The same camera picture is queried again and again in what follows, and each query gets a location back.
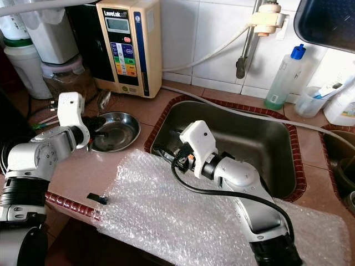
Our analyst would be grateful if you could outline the metal faucet pipe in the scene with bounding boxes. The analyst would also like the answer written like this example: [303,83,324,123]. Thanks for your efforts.
[235,0,270,80]

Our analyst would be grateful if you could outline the beige faucet diverter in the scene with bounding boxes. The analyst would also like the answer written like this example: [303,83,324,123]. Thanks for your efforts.
[248,0,289,38]

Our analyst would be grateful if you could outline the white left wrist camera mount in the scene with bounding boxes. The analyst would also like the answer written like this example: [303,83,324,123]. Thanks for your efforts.
[57,92,90,149]

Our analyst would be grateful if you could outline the small black clip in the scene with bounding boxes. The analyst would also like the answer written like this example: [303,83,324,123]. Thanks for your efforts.
[87,192,109,206]

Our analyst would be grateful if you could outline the clear blue-capped dish soap bottle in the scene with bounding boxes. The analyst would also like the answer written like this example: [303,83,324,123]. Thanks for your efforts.
[263,44,307,110]

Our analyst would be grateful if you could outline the dark blue tray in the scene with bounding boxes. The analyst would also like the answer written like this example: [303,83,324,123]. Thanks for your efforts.
[293,0,355,56]

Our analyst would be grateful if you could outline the clear plastic measuring cup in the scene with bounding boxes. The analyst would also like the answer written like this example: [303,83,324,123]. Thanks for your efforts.
[294,86,329,119]

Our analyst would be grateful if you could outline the stainless steel sink basin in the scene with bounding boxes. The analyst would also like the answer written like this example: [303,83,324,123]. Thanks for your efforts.
[147,100,297,196]
[321,130,355,217]

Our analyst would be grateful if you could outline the blue white toothbrush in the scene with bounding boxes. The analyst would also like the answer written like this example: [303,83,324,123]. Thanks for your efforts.
[313,75,355,100]

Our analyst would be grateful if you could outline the white plastic bottle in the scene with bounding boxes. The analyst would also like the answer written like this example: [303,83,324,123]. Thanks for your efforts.
[0,14,30,42]

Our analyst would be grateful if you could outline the clear bubble wrap sheet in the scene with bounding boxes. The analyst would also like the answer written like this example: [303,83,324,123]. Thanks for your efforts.
[95,150,350,266]

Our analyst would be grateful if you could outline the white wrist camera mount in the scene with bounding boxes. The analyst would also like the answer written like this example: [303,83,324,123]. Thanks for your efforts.
[179,120,219,179]
[57,92,90,149]

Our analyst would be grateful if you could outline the white canister green lid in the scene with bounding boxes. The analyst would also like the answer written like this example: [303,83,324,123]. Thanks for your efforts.
[3,38,53,100]

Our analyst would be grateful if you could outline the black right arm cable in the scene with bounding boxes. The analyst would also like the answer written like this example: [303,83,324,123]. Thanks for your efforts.
[171,163,296,239]

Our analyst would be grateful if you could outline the thin white counter hose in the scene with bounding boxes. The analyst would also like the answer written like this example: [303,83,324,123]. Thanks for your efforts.
[161,86,355,153]

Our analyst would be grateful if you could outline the clear jar brown contents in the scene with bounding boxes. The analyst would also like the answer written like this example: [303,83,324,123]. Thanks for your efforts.
[40,58,98,103]

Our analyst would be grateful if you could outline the white plastic jug container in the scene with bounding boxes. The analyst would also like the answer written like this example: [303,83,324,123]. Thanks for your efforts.
[28,0,78,66]

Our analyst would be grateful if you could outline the beige water ionizer machine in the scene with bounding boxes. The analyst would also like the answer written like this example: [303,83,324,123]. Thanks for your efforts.
[95,0,163,99]

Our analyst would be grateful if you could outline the small round steel bowl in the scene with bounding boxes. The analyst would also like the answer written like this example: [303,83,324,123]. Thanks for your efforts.
[89,112,140,153]

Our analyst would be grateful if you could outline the black electric kettle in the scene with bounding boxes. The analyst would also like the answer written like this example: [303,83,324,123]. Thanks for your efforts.
[0,94,34,167]

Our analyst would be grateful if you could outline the white flexible faucet hose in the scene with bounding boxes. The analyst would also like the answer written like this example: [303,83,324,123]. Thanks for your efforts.
[162,22,258,75]

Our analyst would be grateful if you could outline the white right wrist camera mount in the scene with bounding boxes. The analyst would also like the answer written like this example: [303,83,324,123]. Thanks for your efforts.
[179,120,219,179]

